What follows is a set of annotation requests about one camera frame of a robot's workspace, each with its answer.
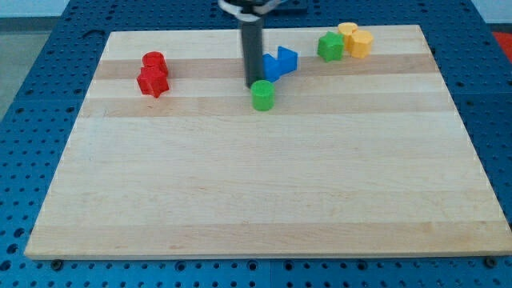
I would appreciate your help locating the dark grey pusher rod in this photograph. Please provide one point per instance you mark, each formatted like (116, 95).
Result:
(251, 36)

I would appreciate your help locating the green cylinder block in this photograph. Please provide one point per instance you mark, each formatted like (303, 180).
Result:
(262, 94)

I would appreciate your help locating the green star block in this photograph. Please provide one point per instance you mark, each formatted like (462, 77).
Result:
(330, 46)

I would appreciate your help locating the red star block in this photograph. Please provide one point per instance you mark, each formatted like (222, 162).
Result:
(152, 81)

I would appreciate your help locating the blue angular block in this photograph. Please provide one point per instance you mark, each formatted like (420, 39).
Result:
(286, 62)

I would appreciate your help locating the yellow heart block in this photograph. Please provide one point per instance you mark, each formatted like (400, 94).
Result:
(346, 29)

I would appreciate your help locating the red cylinder block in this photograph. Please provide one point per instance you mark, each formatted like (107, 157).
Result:
(155, 59)

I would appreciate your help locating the yellow hexagon block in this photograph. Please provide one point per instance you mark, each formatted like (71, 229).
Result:
(361, 43)

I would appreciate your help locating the light wooden board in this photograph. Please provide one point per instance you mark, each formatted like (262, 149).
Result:
(358, 158)

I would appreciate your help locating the red object at edge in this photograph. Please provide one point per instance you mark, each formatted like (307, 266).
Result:
(504, 39)

